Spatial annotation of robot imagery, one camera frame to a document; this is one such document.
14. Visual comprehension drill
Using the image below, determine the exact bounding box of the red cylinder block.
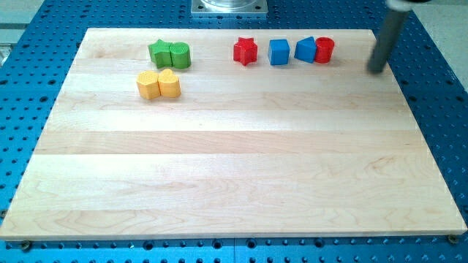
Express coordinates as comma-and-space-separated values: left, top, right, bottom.
314, 37, 335, 64

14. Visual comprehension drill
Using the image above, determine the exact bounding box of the yellow hexagon block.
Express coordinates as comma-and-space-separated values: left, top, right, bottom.
136, 71, 160, 100

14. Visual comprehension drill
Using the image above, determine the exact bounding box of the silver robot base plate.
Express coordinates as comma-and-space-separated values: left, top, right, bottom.
190, 0, 268, 18

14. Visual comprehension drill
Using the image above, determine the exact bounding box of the light wooden board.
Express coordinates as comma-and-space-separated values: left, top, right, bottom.
1, 28, 467, 241

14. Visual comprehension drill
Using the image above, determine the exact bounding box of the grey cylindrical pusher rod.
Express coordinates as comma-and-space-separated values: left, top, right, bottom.
367, 9, 410, 74

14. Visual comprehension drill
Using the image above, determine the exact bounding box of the yellow heart block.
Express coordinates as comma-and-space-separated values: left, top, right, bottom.
158, 69, 181, 98

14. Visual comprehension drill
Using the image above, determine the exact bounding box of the green cylinder block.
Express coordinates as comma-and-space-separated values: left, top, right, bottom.
170, 42, 191, 69

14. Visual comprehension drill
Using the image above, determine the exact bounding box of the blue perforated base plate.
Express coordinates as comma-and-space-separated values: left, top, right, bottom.
1, 1, 467, 262

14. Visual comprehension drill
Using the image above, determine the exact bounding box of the red star block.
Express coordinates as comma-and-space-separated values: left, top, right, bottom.
233, 37, 258, 66

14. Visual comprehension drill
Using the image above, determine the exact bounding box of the blue triangle block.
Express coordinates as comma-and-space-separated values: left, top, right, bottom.
294, 37, 317, 64

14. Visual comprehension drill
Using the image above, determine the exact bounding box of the blue cube block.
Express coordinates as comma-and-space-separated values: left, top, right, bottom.
268, 39, 290, 66

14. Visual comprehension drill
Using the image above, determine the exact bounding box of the green star block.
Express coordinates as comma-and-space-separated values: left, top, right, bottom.
148, 39, 173, 69

